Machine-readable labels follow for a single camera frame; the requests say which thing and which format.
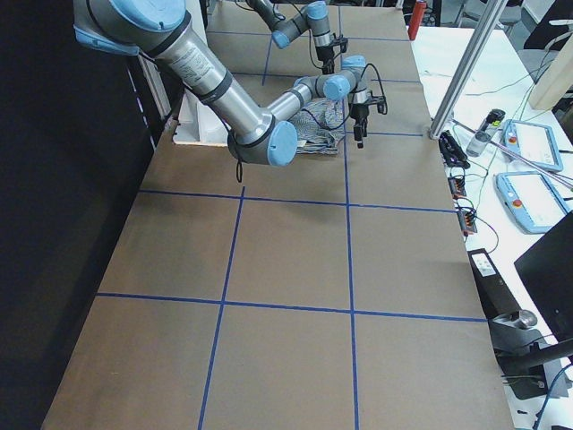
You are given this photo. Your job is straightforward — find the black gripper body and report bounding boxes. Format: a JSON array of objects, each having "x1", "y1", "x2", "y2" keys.
[
  {"x1": 315, "y1": 34, "x2": 348, "y2": 63},
  {"x1": 348, "y1": 90, "x2": 388, "y2": 124}
]

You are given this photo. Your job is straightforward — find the navy white striped polo shirt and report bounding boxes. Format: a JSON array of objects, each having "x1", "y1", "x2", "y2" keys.
[{"x1": 289, "y1": 99, "x2": 344, "y2": 155}]

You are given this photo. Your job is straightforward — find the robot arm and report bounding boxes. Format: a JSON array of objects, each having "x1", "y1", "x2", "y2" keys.
[
  {"x1": 73, "y1": 1, "x2": 388, "y2": 167},
  {"x1": 246, "y1": 1, "x2": 347, "y2": 74}
]

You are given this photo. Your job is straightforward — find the black folded tripod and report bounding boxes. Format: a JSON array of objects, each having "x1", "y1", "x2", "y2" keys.
[{"x1": 438, "y1": 131, "x2": 471, "y2": 169}]

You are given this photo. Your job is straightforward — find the red cylinder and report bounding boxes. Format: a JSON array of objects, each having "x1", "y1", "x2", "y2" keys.
[{"x1": 407, "y1": 0, "x2": 427, "y2": 41}]

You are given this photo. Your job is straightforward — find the orange black terminal block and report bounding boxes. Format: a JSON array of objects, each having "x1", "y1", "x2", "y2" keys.
[{"x1": 448, "y1": 176, "x2": 467, "y2": 200}]

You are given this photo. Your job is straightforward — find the clear water bottle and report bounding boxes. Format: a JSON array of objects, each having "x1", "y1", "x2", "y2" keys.
[{"x1": 466, "y1": 108, "x2": 506, "y2": 157}]

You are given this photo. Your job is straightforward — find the far teach pendant tablet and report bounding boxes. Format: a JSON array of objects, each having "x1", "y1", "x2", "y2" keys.
[{"x1": 501, "y1": 120, "x2": 563, "y2": 172}]

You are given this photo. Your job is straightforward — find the teach pendant tablet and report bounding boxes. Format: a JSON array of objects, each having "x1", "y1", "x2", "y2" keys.
[
  {"x1": 494, "y1": 171, "x2": 570, "y2": 234},
  {"x1": 501, "y1": 120, "x2": 563, "y2": 172}
]

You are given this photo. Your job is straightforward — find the near teach pendant tablet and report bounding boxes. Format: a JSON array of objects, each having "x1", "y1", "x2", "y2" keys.
[{"x1": 494, "y1": 171, "x2": 570, "y2": 234}]

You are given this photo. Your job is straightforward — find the black box with label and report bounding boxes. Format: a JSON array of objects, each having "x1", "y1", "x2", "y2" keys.
[{"x1": 467, "y1": 248, "x2": 520, "y2": 320}]

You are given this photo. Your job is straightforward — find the black monitor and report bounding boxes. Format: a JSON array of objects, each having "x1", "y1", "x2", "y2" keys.
[{"x1": 514, "y1": 213, "x2": 573, "y2": 340}]

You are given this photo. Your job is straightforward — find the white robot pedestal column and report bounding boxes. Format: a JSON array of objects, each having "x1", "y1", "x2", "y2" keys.
[{"x1": 173, "y1": 90, "x2": 227, "y2": 147}]

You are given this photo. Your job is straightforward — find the aluminium camera mast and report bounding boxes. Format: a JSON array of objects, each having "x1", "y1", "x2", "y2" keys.
[{"x1": 428, "y1": 0, "x2": 507, "y2": 140}]

